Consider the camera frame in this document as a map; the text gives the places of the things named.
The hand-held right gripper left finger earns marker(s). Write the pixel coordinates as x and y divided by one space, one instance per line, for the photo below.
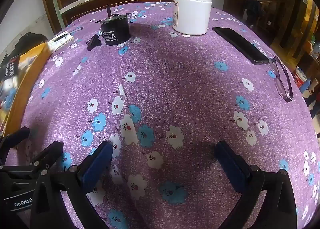
97 166

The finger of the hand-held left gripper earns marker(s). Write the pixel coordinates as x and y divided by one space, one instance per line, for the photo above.
50 151
16 135

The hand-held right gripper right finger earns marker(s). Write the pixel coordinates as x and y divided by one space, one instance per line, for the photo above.
230 166

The yellow cardboard box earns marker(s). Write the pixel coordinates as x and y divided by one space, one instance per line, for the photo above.
27 79

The black printed packet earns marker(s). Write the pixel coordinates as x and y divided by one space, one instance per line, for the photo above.
7 71

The black bag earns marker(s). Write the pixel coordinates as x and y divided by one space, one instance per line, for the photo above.
30 38

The purple framed eyeglasses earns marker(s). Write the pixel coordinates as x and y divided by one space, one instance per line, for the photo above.
281 81

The purple floral tablecloth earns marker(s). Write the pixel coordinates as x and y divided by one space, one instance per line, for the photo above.
175 81

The white lined notepad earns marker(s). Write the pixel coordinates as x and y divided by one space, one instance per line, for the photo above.
60 43

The black pen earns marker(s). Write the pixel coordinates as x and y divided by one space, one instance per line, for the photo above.
61 37

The red white plastic bucket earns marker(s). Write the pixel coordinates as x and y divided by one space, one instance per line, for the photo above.
300 76

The thin clear plastic stick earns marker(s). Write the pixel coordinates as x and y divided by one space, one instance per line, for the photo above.
75 29

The black smartphone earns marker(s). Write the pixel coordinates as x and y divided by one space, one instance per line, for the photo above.
240 44

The black cylindrical motor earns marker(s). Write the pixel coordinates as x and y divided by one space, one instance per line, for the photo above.
115 31

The white plastic jar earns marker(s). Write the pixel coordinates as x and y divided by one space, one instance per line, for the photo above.
192 14

